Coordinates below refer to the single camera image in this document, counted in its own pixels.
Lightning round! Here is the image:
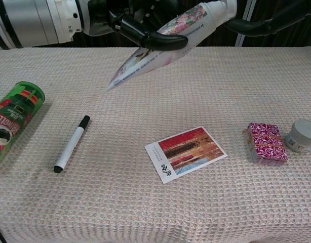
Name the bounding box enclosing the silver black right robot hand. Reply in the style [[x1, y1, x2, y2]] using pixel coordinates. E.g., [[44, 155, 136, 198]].
[[225, 0, 311, 36]]

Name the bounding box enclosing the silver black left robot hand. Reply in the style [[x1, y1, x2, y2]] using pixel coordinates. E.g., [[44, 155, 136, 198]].
[[82, 0, 197, 51]]

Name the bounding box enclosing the floral toothpaste tube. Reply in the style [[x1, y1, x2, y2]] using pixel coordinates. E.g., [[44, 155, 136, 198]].
[[106, 0, 225, 92]]

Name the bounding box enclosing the dark green curtain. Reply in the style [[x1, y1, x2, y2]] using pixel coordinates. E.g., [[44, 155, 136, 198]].
[[243, 15, 311, 48], [193, 24, 239, 48]]

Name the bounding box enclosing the red picture postcard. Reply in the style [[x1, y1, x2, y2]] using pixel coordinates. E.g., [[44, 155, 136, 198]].
[[144, 126, 228, 184]]

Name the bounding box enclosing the small white round jar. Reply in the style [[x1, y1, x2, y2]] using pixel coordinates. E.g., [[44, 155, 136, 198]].
[[283, 118, 311, 153]]

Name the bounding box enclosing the pink patterned card deck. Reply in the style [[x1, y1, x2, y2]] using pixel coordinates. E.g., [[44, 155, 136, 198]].
[[244, 122, 289, 167]]

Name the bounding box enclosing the white black marker pen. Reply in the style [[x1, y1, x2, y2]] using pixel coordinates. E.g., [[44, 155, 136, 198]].
[[53, 115, 91, 174]]

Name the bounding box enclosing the beige waffle tablecloth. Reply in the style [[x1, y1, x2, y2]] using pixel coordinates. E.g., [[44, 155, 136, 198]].
[[0, 46, 311, 243]]

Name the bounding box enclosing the green Pringles can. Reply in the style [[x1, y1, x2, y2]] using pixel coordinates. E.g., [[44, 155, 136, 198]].
[[0, 80, 46, 174]]

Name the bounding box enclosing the white frame post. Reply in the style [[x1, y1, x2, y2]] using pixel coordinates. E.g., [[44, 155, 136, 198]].
[[235, 0, 258, 48]]

